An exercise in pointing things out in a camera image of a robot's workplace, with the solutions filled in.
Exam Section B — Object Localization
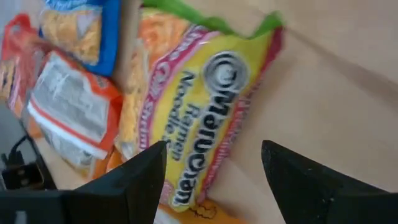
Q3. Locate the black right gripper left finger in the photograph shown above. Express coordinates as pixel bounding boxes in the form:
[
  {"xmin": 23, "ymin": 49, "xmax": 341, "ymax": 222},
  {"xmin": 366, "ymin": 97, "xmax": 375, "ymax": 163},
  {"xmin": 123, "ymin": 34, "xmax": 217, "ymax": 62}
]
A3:
[{"xmin": 63, "ymin": 140, "xmax": 168, "ymax": 224}]

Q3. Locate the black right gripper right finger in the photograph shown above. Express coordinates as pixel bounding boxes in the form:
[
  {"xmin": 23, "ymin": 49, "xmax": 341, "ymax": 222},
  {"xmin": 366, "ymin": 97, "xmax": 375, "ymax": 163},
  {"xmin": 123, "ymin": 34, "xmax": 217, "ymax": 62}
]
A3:
[{"xmin": 261, "ymin": 139, "xmax": 389, "ymax": 224}]

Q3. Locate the lime chili shrimp ramen packet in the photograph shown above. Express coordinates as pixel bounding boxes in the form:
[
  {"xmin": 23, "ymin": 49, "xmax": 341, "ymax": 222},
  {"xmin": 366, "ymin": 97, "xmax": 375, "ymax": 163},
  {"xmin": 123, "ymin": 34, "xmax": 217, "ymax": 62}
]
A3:
[{"xmin": 114, "ymin": 0, "xmax": 285, "ymax": 214}]

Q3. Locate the blue soy sauce ramen packet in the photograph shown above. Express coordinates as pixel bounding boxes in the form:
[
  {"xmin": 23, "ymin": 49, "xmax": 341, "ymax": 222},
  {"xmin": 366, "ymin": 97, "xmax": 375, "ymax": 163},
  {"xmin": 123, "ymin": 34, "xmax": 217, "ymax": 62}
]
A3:
[{"xmin": 37, "ymin": 0, "xmax": 123, "ymax": 78}]

